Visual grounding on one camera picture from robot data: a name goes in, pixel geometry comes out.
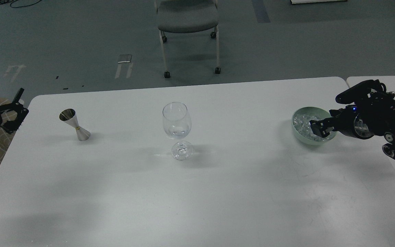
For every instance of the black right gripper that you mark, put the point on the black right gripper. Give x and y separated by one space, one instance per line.
347 120

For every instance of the clear ice cubes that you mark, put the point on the clear ice cubes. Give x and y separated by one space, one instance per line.
302 127

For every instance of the steel double jigger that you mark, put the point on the steel double jigger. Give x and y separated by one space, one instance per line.
69 117

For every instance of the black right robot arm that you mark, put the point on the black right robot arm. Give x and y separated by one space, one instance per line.
369 111

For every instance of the clear wine glass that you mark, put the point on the clear wine glass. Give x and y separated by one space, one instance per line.
177 125

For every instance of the green bowl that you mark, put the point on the green bowl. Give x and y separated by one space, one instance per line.
322 114

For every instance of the grey office chair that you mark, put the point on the grey office chair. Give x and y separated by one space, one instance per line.
187 16

